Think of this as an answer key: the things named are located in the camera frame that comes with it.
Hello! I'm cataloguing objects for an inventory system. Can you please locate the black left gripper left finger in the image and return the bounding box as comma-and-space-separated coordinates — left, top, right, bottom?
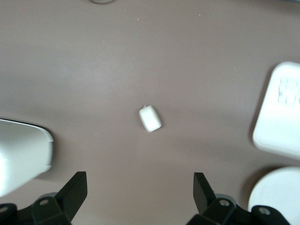
0, 171, 88, 225

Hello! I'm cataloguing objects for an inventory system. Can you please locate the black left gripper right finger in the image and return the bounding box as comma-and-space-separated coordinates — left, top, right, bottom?
188, 172, 290, 225

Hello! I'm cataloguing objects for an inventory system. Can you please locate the white round plate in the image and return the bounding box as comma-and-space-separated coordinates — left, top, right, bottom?
247, 166, 300, 225

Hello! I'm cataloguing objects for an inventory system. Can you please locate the white steamed bun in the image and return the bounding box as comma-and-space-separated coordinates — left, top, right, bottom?
138, 105, 163, 133

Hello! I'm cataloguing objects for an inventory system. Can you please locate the cream rectangular tray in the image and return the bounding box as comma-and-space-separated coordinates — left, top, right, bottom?
252, 61, 300, 161

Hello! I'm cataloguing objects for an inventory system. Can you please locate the cream plastic container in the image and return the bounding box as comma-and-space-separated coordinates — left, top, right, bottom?
0, 118, 54, 197

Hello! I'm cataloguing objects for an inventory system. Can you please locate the brown table mat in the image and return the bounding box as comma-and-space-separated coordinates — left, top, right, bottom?
0, 0, 300, 225

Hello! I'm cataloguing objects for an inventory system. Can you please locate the black looped cable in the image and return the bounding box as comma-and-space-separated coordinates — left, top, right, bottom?
88, 0, 115, 5

